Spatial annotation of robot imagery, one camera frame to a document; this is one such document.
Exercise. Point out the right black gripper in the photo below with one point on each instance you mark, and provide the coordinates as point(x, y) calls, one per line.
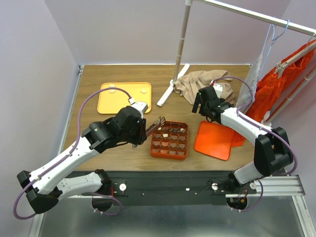
point(198, 100)

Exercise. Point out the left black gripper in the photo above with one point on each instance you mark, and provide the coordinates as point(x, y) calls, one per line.
point(140, 139)

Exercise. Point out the orange compartment box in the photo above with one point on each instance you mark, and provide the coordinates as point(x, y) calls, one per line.
point(175, 146)

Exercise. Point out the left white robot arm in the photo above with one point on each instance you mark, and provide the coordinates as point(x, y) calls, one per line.
point(49, 184)

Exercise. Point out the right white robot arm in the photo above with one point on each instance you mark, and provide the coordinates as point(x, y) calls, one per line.
point(272, 151)

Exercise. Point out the beige crumpled cloth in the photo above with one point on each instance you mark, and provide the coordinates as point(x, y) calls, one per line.
point(188, 85)

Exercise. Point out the white clothes rack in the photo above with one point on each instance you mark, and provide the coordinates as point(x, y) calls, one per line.
point(232, 8)

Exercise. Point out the light orange tray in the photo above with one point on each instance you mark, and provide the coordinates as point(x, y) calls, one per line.
point(112, 103)

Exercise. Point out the orange box lid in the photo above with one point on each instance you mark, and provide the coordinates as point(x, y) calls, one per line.
point(214, 140)

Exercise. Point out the grey garment on hanger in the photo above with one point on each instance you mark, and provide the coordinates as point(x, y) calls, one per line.
point(247, 93)

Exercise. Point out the orange garment on hanger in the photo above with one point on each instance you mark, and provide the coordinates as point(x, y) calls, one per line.
point(271, 86)

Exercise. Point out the wooden clothes hanger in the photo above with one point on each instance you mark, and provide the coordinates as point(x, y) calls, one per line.
point(281, 66)

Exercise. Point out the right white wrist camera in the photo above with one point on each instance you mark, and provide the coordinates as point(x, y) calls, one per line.
point(218, 89)

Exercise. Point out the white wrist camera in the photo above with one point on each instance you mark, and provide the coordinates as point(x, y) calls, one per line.
point(218, 89)
point(140, 106)

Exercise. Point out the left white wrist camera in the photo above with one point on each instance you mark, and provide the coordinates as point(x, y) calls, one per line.
point(140, 106)

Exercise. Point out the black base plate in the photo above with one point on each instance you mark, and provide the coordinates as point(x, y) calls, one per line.
point(149, 188)

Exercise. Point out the blue wire hanger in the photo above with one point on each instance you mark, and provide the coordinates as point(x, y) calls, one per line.
point(274, 38)

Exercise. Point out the aluminium rail frame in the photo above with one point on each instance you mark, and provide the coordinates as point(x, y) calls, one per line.
point(279, 209)

